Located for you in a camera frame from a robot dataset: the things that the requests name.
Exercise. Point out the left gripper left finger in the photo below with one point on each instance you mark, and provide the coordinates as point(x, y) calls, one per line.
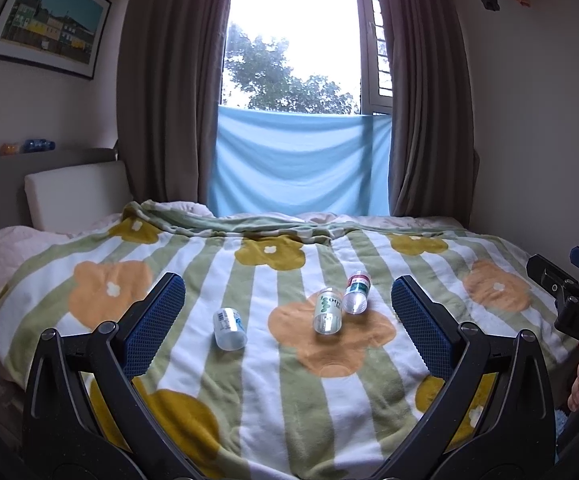
point(83, 418)

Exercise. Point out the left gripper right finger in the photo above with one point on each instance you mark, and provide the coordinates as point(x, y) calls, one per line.
point(494, 415)

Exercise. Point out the red label plastic cup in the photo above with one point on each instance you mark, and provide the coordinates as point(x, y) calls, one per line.
point(356, 296)

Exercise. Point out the blue label plastic cup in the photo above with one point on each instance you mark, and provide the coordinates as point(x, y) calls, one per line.
point(228, 331)

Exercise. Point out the green label plastic cup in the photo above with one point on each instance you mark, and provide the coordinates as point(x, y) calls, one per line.
point(328, 313)

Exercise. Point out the right brown curtain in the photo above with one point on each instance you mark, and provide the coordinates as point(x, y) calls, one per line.
point(433, 163)

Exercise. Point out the brown curtain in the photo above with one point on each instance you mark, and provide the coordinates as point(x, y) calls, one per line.
point(433, 163)
point(168, 93)

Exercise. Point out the pink pillow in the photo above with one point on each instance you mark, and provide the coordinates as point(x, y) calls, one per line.
point(20, 243)

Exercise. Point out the striped floral blanket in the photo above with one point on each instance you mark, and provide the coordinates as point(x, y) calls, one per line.
point(293, 404)

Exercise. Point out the white headboard cushion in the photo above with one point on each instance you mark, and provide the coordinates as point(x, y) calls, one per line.
point(71, 199)

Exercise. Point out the grey headboard shelf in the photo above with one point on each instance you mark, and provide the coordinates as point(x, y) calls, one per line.
point(13, 203)

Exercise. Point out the orange toy on shelf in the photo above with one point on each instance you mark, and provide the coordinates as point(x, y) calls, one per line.
point(9, 149)

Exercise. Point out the blue toy on shelf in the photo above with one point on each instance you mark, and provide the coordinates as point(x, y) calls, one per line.
point(37, 146)

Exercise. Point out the light blue hanging cloth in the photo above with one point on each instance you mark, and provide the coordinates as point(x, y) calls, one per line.
point(295, 163)

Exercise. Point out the left brown curtain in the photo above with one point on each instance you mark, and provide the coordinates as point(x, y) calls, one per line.
point(168, 93)

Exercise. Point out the framed town picture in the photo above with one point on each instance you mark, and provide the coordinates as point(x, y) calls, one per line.
point(59, 35)

